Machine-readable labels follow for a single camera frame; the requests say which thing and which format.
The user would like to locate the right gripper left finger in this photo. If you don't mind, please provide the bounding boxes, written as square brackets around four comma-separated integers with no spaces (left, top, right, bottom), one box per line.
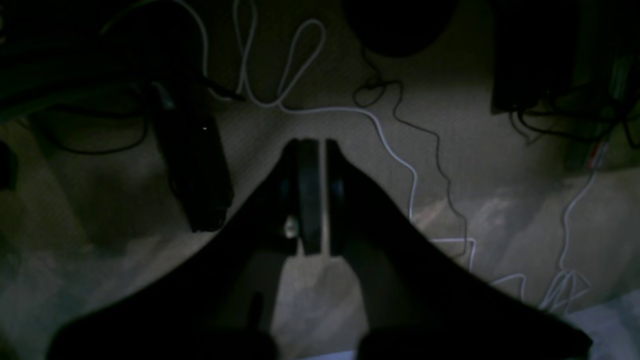
[47,139,321,360]

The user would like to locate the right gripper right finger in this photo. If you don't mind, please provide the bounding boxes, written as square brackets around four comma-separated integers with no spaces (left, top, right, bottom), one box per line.
[326,140,594,360]

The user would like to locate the black box on floor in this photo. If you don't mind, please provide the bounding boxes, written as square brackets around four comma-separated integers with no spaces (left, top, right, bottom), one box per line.
[490,0,580,113]

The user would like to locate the thin black cable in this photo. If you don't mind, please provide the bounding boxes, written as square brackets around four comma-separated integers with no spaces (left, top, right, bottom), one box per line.
[352,50,471,261]

